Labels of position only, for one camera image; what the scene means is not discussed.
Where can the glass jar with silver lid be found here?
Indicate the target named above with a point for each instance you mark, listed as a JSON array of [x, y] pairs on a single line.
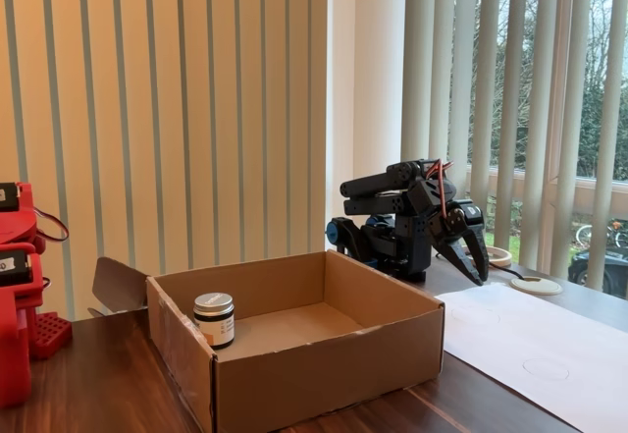
[[214, 322]]

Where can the red leader robot arm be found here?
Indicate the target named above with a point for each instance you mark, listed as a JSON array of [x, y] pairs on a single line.
[[15, 256]]

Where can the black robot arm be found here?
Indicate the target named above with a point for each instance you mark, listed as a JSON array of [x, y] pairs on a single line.
[[407, 236]]

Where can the open cardboard box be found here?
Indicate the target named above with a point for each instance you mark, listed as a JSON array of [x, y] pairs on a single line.
[[319, 369]]

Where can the masking tape roll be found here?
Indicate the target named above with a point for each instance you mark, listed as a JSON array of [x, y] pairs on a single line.
[[500, 256]]

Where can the dark parked car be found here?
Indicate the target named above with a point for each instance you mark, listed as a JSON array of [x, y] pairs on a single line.
[[579, 268]]

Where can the white paper sheet with circles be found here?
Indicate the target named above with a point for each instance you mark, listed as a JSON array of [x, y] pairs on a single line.
[[539, 340]]

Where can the blue and black table clamp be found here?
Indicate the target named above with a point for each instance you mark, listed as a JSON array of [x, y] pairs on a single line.
[[343, 234]]

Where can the cream vertical window blind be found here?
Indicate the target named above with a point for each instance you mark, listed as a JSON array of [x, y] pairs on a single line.
[[169, 109], [510, 109]]

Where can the parked bicycle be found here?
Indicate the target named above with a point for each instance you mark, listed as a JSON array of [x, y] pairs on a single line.
[[617, 229]]

